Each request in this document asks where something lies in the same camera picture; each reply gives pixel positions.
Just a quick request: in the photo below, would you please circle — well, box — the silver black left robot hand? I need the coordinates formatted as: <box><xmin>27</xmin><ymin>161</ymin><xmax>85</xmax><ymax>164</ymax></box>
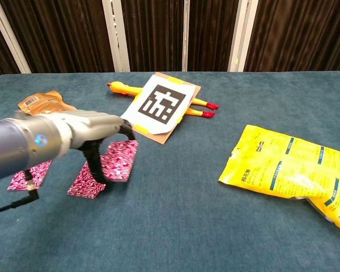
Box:
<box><xmin>49</xmin><ymin>110</ymin><xmax>137</xmax><ymax>185</ymax></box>

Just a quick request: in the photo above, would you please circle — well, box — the yellow rubber chicken toy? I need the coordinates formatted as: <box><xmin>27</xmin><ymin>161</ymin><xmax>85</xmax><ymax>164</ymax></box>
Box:
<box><xmin>107</xmin><ymin>80</ymin><xmax>220</xmax><ymax>118</ymax></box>

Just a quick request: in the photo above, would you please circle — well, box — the white paper black marker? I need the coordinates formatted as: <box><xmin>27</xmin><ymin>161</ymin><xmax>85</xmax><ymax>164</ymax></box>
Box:
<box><xmin>120</xmin><ymin>74</ymin><xmax>196</xmax><ymax>136</ymax></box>

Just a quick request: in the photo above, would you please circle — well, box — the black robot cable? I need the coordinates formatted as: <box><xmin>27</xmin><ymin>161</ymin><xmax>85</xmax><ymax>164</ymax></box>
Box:
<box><xmin>0</xmin><ymin>169</ymin><xmax>40</xmax><ymax>216</ymax></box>

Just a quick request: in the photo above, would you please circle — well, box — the brown cardboard backing sheet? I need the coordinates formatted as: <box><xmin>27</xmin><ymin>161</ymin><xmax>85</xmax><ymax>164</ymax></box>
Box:
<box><xmin>118</xmin><ymin>71</ymin><xmax>202</xmax><ymax>146</ymax></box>

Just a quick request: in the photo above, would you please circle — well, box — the yellow printed snack bag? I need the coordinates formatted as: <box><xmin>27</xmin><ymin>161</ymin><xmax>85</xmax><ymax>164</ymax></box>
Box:
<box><xmin>218</xmin><ymin>124</ymin><xmax>340</xmax><ymax>236</ymax></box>

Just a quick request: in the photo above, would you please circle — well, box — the brown spout pouch white cap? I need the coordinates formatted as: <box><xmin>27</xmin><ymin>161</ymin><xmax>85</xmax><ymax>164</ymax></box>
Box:
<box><xmin>17</xmin><ymin>90</ymin><xmax>78</xmax><ymax>116</ymax></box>

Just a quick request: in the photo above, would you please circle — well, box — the thin white screen frame post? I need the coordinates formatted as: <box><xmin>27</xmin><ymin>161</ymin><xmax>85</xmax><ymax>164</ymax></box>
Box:
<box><xmin>181</xmin><ymin>0</ymin><xmax>190</xmax><ymax>72</ymax></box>

